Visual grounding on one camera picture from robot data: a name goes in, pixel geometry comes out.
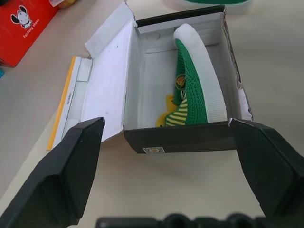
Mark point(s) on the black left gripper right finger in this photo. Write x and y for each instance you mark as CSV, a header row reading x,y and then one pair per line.
x,y
268,164

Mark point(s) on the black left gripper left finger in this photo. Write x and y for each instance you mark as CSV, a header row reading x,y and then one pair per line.
x,y
59,171

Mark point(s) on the black shoebox with white lining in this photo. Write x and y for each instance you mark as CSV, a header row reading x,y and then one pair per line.
x,y
142,95

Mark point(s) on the red shoebox with dog print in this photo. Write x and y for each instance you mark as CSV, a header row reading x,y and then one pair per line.
x,y
23,28

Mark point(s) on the green knit shoe white sole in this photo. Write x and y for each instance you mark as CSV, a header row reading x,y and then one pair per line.
x,y
197,83
213,3

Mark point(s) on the teal object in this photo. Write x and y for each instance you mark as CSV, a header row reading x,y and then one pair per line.
x,y
1,73

